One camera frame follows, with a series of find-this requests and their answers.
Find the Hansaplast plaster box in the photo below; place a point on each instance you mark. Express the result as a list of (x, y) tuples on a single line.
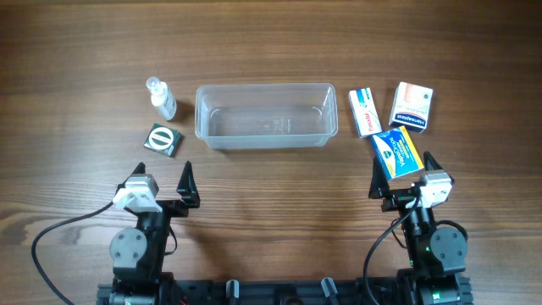
[(411, 107)]

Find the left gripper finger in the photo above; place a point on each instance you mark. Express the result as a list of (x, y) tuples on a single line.
[(186, 187), (138, 174)]

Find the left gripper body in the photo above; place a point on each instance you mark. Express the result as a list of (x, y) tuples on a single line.
[(160, 220)]

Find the white Panadol box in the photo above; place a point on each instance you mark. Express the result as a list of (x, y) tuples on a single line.
[(364, 112)]

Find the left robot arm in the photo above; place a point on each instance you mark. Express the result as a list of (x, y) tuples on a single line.
[(138, 253)]

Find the clear plastic container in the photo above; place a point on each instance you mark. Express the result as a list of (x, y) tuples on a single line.
[(262, 116)]

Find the green Zam-Buk ointment box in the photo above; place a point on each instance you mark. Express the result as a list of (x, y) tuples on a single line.
[(163, 140)]

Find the white calamine lotion bottle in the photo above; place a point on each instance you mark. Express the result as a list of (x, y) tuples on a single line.
[(162, 98)]

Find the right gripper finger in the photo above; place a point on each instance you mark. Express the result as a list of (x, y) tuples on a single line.
[(379, 187), (430, 164)]

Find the blue yellow VapoDrops box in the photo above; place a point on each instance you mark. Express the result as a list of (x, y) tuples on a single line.
[(396, 153)]

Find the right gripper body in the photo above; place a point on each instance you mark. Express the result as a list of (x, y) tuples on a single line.
[(398, 198)]

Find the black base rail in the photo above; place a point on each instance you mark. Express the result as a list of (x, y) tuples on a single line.
[(386, 291)]

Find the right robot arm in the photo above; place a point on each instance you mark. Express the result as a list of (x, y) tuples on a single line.
[(437, 250)]

